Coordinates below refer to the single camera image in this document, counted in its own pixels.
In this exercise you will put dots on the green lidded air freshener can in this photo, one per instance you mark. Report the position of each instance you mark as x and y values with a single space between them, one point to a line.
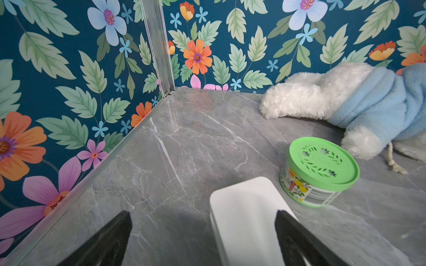
317 171

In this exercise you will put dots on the white rectangular plastic box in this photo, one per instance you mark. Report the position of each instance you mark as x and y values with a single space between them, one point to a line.
243 220

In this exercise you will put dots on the white plush toy blue hoodie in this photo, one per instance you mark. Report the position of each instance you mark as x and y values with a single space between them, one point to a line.
378 108

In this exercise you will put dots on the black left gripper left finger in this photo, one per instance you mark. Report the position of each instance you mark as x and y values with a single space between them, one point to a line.
107 247

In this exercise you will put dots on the aluminium corner frame post left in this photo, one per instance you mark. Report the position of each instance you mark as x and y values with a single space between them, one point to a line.
156 30

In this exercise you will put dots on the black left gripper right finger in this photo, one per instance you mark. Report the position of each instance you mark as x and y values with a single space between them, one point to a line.
299 247

